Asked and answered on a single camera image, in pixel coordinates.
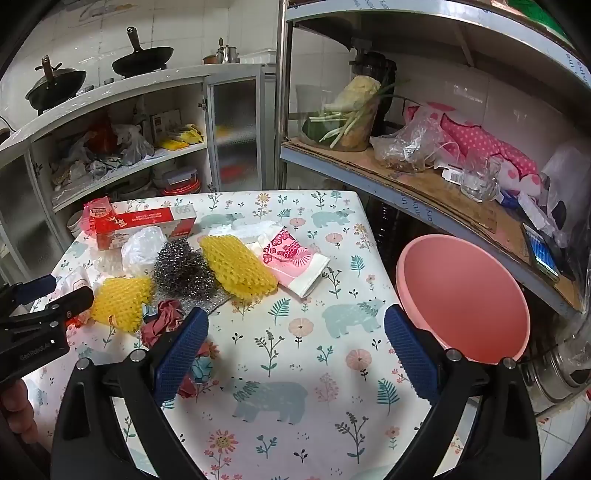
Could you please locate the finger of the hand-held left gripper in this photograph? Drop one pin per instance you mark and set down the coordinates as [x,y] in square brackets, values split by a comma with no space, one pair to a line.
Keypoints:
[74,300]
[34,287]

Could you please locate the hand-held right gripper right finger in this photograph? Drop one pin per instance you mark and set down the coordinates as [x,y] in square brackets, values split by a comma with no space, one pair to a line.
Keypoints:
[411,355]

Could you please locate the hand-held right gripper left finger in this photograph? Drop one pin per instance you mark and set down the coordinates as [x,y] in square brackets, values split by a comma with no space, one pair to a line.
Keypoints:
[182,353]

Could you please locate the yellow foam fruit net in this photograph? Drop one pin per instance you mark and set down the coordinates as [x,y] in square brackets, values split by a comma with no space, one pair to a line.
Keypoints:
[238,265]
[120,302]

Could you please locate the pink plastic bucket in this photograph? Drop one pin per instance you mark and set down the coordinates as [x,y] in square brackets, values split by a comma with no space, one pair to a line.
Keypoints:
[461,300]

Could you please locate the steel wool scrubber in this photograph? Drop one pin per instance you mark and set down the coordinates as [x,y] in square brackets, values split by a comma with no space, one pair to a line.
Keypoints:
[182,270]

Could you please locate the pink plastic wrapper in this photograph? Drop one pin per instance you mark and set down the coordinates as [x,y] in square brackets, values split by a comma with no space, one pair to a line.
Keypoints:
[94,217]

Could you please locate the clear plastic bag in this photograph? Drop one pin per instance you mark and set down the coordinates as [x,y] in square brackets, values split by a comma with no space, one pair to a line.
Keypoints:
[408,143]
[143,247]

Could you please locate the red cardboard box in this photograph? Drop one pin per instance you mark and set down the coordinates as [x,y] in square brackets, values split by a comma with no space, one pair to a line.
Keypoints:
[143,226]

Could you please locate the pink floral paper packet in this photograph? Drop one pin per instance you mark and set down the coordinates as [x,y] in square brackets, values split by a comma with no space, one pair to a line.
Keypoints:
[295,261]

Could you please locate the person's left hand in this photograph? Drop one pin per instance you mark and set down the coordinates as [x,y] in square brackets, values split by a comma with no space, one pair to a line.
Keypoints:
[17,410]

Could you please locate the white plastic wrapper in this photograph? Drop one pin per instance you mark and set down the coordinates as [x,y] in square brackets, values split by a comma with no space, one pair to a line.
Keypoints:
[76,279]

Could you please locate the floral bear tablecloth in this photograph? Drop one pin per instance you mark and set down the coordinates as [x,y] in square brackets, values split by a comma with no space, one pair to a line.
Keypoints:
[300,369]

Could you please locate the stainless steel pot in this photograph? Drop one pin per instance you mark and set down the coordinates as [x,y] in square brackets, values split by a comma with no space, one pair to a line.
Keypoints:
[558,374]

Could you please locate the red lidded food containers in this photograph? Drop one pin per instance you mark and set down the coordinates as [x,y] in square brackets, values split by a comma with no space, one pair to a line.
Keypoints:
[180,181]

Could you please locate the smartphone with lit screen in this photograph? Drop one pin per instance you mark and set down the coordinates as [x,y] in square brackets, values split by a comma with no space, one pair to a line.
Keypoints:
[540,254]

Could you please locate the red plastic bag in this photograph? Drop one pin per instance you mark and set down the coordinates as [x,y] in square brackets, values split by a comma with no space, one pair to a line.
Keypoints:
[101,136]

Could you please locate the grey plastic bags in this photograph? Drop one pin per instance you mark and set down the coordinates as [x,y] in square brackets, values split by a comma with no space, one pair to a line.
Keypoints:
[134,143]

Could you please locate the cardboard sheet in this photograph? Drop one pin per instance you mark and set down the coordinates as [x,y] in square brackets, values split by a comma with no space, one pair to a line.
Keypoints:
[415,184]

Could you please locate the blue small box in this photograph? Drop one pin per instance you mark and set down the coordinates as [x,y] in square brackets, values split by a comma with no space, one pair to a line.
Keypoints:
[508,198]

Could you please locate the white label tag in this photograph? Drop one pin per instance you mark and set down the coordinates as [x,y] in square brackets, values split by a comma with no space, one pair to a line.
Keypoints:
[452,175]

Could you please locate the glass mug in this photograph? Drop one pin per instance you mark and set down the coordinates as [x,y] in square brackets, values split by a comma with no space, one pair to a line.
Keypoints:
[478,177]

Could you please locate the yellow packets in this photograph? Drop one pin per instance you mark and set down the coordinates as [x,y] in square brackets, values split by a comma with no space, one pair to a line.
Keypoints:
[182,138]

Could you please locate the white and red box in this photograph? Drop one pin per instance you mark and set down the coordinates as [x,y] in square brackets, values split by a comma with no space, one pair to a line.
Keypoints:
[164,124]

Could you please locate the black wok with lid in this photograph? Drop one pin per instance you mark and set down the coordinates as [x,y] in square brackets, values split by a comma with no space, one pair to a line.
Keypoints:
[55,87]

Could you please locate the crumpled clear plastic bag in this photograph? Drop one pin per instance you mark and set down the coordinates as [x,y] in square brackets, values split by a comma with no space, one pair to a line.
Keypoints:
[408,143]

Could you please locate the pink polka dot cloth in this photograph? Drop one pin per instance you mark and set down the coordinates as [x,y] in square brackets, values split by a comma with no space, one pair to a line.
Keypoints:
[475,143]

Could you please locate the frosted glass cabinet door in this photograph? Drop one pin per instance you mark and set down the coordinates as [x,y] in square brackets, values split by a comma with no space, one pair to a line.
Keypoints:
[235,134]

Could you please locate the white plastic bag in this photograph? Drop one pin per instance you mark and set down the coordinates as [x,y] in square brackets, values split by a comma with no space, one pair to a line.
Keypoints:
[568,180]

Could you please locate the white kitchen cabinet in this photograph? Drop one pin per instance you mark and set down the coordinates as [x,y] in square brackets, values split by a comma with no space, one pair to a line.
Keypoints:
[194,92]

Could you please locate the green onions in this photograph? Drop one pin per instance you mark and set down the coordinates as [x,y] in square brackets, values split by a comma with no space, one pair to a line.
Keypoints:
[348,121]

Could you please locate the glass bowl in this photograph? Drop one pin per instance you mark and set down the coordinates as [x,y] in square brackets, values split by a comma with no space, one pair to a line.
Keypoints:
[309,101]

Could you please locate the brown pot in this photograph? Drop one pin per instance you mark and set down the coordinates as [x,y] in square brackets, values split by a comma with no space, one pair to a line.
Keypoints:
[210,59]

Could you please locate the black blender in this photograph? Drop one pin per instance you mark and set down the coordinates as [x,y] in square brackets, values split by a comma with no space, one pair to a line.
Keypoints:
[383,78]

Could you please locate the metal kettle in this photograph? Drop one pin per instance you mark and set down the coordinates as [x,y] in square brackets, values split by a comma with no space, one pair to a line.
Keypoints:
[227,53]

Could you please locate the white plastic tray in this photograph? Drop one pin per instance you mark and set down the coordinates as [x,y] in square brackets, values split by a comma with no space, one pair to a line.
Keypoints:
[257,57]

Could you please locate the metal shelf rack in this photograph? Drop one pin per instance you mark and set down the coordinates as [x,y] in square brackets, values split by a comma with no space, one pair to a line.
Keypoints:
[415,23]

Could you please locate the green bag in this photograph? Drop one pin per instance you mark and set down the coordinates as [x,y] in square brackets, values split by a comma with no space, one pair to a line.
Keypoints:
[545,14]

